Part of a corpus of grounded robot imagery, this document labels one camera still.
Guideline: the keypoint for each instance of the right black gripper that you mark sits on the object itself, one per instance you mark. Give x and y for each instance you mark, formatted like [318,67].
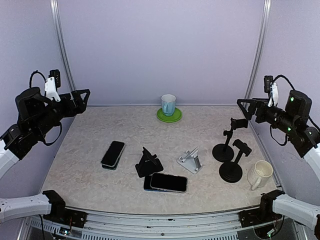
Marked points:
[260,103]

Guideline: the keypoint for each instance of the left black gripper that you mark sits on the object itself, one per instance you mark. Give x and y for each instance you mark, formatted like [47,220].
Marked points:
[80,107]

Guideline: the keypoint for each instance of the white folding phone stand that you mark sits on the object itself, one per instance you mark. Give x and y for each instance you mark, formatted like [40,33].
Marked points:
[190,161]

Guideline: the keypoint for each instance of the black folding phone stand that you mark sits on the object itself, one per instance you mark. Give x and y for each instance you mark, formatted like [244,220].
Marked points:
[148,164]

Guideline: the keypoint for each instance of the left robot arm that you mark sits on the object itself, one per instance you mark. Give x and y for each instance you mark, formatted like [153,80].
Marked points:
[37,115]

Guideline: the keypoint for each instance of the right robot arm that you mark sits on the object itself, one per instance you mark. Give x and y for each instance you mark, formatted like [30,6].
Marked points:
[306,141]

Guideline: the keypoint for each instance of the rear black pole stand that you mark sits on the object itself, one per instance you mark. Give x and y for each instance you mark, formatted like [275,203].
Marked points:
[223,152]

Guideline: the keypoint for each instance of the black pole stand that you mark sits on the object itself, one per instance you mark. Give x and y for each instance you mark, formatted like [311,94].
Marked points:
[231,171]
[223,152]

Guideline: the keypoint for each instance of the left top black phone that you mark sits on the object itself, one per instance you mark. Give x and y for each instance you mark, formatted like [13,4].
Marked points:
[113,153]

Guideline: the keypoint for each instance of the black phone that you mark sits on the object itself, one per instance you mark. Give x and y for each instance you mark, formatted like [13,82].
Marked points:
[168,182]
[113,153]

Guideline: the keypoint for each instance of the front black pole stand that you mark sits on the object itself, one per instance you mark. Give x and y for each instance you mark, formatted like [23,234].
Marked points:
[231,171]

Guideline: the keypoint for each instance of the left bottom teal phone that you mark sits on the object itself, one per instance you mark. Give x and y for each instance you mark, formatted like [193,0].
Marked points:
[114,167]

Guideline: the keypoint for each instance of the centre bottom blue phone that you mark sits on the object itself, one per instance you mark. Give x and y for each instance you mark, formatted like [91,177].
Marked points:
[147,183]

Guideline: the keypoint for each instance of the centre top black phone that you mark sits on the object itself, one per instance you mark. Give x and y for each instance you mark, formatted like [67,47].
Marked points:
[168,182]

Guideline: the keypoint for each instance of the cream ceramic mug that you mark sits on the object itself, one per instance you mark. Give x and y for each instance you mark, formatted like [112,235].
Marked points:
[259,174]

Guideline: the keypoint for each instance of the green saucer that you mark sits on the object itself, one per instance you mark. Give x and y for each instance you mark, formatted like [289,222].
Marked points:
[177,115]

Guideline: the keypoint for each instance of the light blue mug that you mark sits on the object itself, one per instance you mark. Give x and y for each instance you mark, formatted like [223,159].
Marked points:
[168,104]

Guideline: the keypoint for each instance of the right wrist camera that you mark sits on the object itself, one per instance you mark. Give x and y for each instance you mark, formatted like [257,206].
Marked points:
[268,80]

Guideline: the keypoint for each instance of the left aluminium corner post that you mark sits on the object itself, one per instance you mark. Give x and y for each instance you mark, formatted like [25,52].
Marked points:
[61,44]

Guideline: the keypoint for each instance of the aluminium corner post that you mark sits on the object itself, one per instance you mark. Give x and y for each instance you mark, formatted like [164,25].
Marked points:
[259,48]
[61,44]

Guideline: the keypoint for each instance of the right aluminium corner post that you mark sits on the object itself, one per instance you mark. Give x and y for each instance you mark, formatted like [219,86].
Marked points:
[259,48]

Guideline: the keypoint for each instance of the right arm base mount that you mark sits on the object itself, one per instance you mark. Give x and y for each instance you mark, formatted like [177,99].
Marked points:
[257,212]

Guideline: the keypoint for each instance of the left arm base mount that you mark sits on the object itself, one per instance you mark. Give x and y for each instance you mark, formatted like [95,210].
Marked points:
[62,215]

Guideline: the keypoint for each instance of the front aluminium rail frame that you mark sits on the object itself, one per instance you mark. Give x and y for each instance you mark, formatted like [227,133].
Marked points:
[225,225]

